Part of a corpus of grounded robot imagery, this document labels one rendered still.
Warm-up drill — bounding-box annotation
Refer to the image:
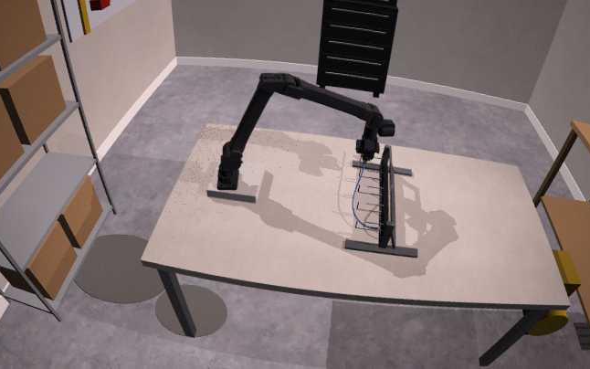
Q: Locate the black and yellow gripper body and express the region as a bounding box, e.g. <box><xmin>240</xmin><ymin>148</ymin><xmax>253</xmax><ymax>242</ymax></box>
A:
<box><xmin>355</xmin><ymin>136</ymin><xmax>380</xmax><ymax>154</ymax></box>

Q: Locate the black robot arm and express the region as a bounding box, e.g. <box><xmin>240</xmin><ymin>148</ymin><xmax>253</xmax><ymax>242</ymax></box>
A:
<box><xmin>216</xmin><ymin>73</ymin><xmax>395</xmax><ymax>190</ymax></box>

